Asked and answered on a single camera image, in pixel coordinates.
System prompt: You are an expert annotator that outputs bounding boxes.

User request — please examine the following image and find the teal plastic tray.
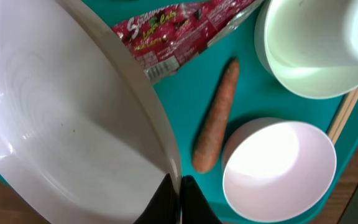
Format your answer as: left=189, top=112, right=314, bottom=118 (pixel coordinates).
left=0, top=0, right=358, bottom=224

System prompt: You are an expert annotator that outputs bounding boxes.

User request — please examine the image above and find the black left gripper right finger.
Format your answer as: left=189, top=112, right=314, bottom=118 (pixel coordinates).
left=180, top=175, right=222, bottom=224

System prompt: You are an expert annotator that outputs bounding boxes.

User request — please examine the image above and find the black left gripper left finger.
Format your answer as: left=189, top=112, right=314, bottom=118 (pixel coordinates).
left=134, top=174, right=178, bottom=224

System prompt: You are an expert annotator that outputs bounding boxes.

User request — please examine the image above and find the red snack wrapper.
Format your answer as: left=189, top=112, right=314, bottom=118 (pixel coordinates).
left=112, top=0, right=263, bottom=83

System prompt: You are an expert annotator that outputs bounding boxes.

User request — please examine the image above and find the left wooden chopstick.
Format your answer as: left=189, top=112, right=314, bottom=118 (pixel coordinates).
left=327, top=86, right=358, bottom=139

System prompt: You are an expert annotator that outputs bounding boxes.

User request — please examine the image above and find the right wooden chopstick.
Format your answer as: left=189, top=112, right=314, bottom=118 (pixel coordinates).
left=331, top=83, right=358, bottom=146

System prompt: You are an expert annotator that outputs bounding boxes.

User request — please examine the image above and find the large white plate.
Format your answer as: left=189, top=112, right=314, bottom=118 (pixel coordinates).
left=0, top=0, right=181, bottom=223

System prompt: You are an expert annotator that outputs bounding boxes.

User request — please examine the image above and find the wooden chopstick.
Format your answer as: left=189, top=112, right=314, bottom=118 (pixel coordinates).
left=327, top=86, right=358, bottom=139
left=331, top=83, right=358, bottom=146

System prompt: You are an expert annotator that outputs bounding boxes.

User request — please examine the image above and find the orange carrot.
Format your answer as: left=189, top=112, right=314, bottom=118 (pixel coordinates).
left=192, top=57, right=239, bottom=174

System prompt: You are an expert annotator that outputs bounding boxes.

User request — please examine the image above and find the white bowl with cup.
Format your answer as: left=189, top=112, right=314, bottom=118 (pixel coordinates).
left=254, top=0, right=358, bottom=99

